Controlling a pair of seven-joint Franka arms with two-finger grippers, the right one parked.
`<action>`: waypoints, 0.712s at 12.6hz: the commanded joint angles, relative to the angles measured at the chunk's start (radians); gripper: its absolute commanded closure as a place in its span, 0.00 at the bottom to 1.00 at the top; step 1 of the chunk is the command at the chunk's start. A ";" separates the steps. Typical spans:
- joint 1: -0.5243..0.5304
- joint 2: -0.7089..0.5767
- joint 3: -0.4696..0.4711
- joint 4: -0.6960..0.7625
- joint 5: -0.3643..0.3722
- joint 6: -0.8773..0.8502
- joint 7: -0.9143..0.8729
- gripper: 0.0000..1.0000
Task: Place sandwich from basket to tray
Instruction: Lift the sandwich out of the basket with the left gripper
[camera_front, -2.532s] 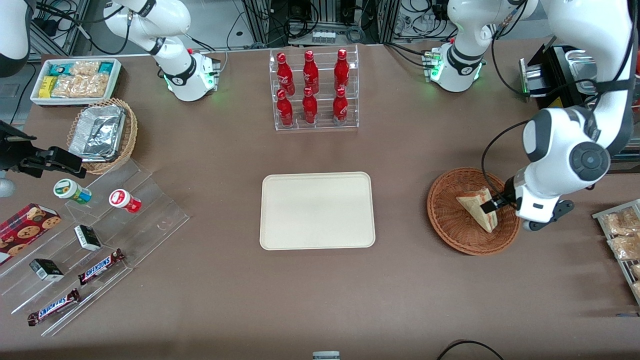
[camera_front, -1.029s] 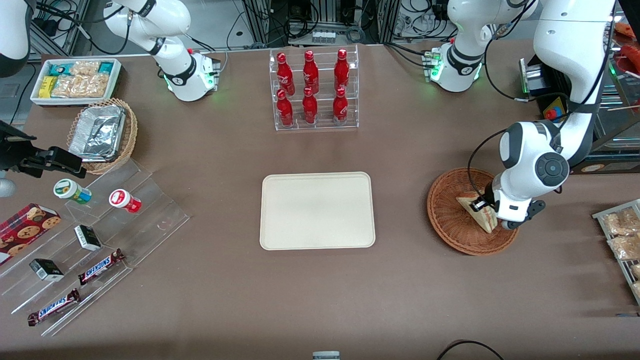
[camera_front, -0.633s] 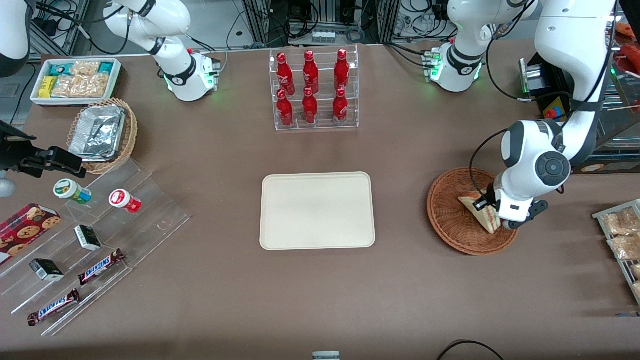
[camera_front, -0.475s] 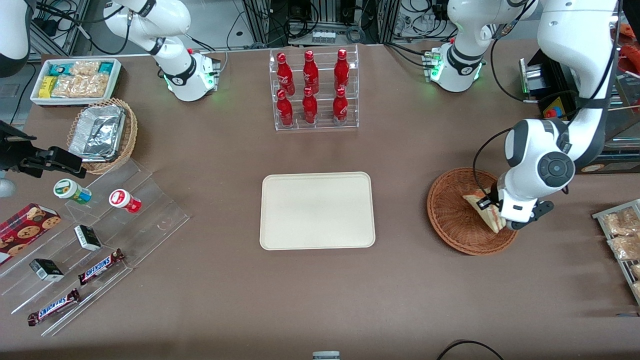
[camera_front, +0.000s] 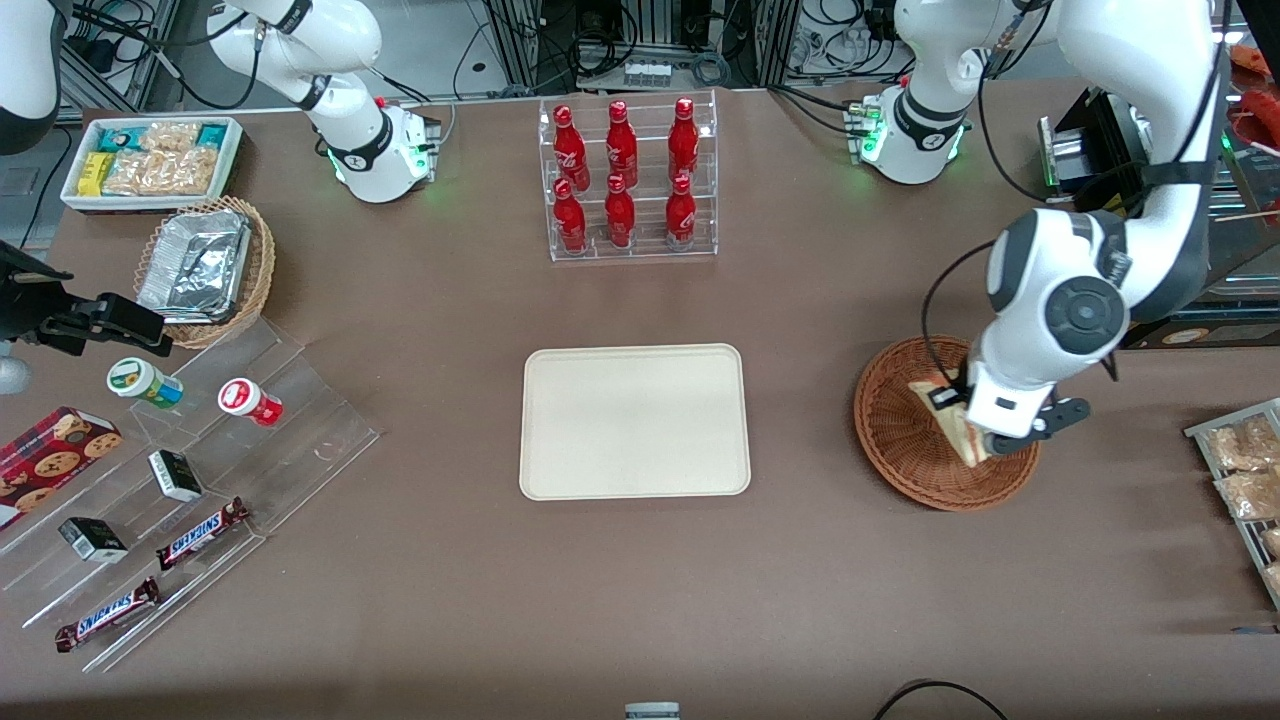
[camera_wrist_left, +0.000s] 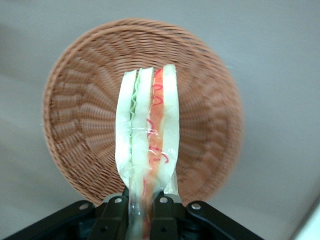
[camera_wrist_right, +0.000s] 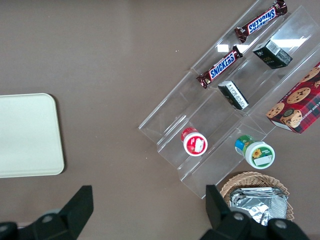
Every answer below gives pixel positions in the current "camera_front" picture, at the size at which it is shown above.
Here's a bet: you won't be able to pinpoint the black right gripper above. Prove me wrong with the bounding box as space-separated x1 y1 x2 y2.
0 240 174 359

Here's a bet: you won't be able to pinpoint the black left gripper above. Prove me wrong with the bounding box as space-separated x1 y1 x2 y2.
929 382 1092 454

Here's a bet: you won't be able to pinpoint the triangular sandwich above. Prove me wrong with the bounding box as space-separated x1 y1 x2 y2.
908 378 993 469

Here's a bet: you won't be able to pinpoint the round brown wicker basket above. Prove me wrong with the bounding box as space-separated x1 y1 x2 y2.
853 334 1043 513

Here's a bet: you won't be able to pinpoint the aluminium foil tray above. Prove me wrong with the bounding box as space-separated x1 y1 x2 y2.
137 209 252 324

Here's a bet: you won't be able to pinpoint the light wicker basket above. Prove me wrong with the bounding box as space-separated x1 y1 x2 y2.
133 196 276 350

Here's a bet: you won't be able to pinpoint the beige rectangular tray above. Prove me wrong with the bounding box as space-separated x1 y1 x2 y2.
519 343 752 501

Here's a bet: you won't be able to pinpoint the green lid yogurt cup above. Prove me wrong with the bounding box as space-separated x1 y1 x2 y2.
107 357 185 410

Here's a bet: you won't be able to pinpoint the white plastic snack bin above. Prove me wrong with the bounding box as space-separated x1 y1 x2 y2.
60 116 245 214

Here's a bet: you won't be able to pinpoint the red cookie box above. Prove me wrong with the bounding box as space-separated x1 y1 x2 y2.
0 406 123 531

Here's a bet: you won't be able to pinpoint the large clear cracker bag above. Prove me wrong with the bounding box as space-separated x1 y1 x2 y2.
102 148 221 197

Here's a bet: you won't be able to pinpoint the small clear cracker bag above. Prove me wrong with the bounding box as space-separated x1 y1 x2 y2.
138 121 203 154

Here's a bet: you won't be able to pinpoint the small black carton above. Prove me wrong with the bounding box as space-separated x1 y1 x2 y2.
148 450 204 503
58 517 129 563

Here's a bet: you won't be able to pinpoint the red lid yogurt cup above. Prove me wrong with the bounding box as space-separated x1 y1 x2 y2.
218 378 284 428

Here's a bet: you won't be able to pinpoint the snickers chocolate bar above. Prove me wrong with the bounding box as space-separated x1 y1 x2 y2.
55 577 162 653
155 497 250 572

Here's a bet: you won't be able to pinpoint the clear acrylic stepped stand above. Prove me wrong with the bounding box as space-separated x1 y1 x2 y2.
0 316 381 673

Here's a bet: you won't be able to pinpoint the black food warmer machine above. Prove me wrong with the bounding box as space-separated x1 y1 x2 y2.
1038 0 1280 351

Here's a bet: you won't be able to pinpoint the red cola bottle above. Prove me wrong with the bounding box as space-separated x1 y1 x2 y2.
605 100 639 191
603 174 637 249
552 104 591 193
668 97 701 186
553 178 589 254
665 173 698 248

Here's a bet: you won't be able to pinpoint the clear acrylic bottle rack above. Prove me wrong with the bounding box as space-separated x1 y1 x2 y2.
538 88 719 263

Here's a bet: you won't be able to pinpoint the red orange food pieces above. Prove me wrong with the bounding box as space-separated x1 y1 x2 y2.
1228 42 1280 151

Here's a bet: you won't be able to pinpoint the brown table cloth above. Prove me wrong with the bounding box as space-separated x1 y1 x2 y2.
0 80 1280 720

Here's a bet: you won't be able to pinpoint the grey wire rack tray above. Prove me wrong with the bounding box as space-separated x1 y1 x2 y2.
1184 398 1280 611

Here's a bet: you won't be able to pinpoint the black floor cable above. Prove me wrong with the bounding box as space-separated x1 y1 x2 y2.
873 680 1011 720

